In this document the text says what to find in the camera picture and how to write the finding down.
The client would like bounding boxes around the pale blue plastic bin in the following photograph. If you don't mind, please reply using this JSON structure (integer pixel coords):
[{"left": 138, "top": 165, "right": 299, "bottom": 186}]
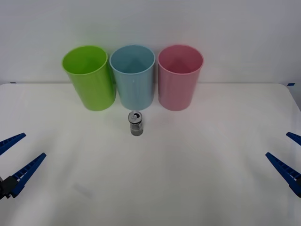
[{"left": 109, "top": 45, "right": 156, "bottom": 111}]

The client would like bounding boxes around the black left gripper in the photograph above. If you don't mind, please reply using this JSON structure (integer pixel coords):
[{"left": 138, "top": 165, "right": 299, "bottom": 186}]
[{"left": 0, "top": 132, "right": 47, "bottom": 200}]

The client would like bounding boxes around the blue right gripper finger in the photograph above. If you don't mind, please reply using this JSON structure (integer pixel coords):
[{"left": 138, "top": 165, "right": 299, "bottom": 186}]
[
  {"left": 285, "top": 132, "right": 301, "bottom": 145},
  {"left": 265, "top": 152, "right": 301, "bottom": 198}
]

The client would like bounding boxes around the dark drink can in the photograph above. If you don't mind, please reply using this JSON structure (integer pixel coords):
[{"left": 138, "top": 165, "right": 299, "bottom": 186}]
[{"left": 127, "top": 110, "right": 144, "bottom": 137}]

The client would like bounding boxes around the yellow-green plastic bin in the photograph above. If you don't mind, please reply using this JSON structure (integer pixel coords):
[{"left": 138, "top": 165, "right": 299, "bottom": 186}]
[{"left": 61, "top": 45, "right": 116, "bottom": 112}]

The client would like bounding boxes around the pink plastic bin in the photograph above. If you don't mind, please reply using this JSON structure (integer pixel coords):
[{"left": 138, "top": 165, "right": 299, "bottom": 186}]
[{"left": 157, "top": 44, "right": 205, "bottom": 112}]

